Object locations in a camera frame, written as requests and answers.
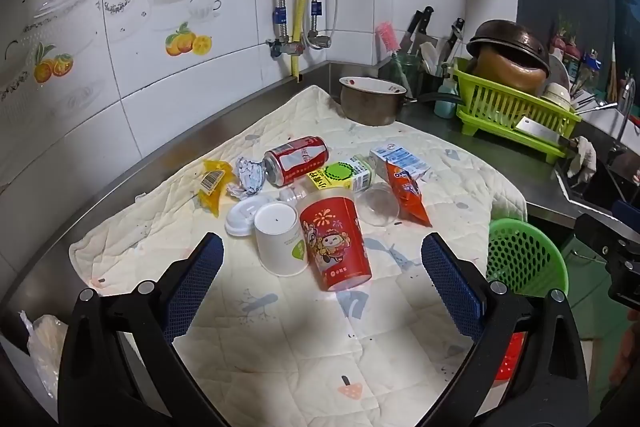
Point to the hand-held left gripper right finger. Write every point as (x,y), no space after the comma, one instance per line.
(451,284)

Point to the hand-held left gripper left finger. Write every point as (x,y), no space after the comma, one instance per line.
(196,283)

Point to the yellow plastic wrapper with barcode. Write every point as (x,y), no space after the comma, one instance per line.
(214,172)

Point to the white plastic cup lid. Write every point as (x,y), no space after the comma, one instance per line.
(240,217)

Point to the green plastic basket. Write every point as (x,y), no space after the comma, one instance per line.
(525,252)

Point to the white paper cup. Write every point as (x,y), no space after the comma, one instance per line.
(277,242)

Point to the orange snack packet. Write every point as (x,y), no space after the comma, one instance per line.
(406,194)

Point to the clear plastic cup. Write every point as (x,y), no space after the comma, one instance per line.
(380,207)

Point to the crumpled silver foil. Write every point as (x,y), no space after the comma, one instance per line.
(250,177)

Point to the red printed paper cup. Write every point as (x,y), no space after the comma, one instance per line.
(335,249)

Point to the white rag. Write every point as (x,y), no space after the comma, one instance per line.
(582,157)

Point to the cream quilted mat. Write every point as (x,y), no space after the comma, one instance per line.
(300,357)

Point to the blue white milk carton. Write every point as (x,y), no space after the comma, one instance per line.
(400,157)

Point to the bottle with green yellow label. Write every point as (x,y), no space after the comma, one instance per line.
(342,174)

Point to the red soda can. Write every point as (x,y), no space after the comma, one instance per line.
(296,157)

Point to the steel cleaver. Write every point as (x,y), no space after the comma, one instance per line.
(542,131)

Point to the clear plastic bag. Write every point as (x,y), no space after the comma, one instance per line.
(45,347)

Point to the teal plastic bottle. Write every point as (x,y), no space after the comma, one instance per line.
(445,99)

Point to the green dish rack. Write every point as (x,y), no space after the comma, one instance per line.
(495,103)

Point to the white bowl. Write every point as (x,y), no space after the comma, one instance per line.
(557,96)

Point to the metal saucepan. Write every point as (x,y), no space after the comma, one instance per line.
(370,107)

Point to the brown copper pot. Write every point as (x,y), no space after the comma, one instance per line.
(505,74)

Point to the green utensil holder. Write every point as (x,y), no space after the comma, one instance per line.
(406,72)

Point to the pink bottle brush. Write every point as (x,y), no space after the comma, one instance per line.
(387,36)

